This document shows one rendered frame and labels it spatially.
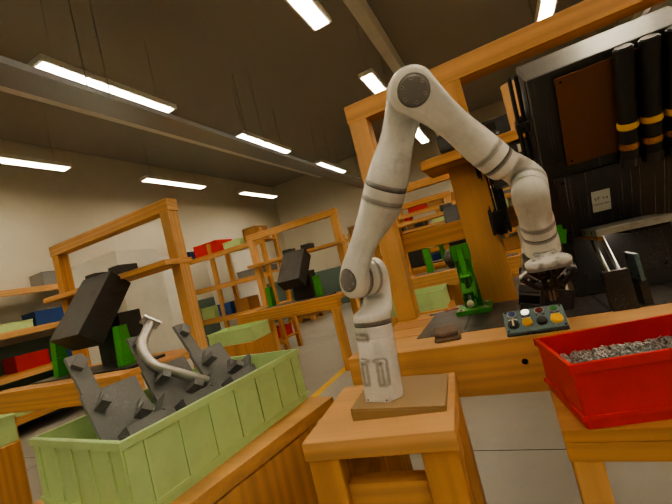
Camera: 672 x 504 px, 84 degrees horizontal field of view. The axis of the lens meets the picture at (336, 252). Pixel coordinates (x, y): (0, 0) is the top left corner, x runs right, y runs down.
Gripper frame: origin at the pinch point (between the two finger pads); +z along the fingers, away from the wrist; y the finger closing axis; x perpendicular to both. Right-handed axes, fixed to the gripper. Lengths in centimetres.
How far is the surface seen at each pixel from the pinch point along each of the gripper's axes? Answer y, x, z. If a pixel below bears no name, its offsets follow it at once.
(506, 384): 15.9, 10.5, 20.5
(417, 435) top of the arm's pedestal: 31, 39, -8
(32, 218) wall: 704, -341, -34
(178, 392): 107, 23, -8
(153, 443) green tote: 83, 47, -23
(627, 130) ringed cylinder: -25.6, -26.6, -23.4
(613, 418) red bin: -2.5, 32.8, 0.1
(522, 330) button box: 8.6, 2.2, 9.6
